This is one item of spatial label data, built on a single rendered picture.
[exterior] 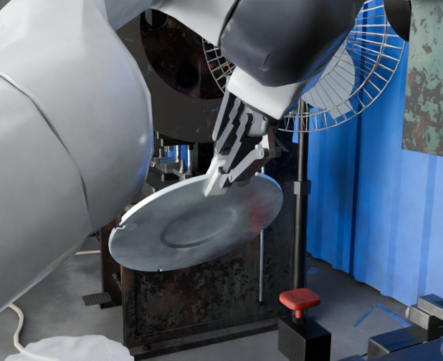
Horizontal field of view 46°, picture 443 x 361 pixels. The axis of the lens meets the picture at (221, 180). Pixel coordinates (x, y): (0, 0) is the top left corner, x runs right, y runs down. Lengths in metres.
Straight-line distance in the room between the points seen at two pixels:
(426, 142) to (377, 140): 1.96
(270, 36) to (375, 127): 2.46
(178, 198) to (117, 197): 0.47
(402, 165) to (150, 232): 2.05
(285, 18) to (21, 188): 0.25
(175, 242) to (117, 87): 0.62
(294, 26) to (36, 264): 0.26
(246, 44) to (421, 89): 0.51
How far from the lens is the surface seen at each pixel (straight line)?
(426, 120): 0.88
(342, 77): 1.43
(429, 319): 1.09
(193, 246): 0.90
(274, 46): 0.41
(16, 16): 0.33
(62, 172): 0.24
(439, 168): 2.57
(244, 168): 0.64
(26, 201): 0.23
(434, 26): 0.88
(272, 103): 0.51
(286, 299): 1.03
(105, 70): 0.28
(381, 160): 2.83
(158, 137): 2.30
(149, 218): 0.77
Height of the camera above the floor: 1.19
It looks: 12 degrees down
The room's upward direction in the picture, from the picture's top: straight up
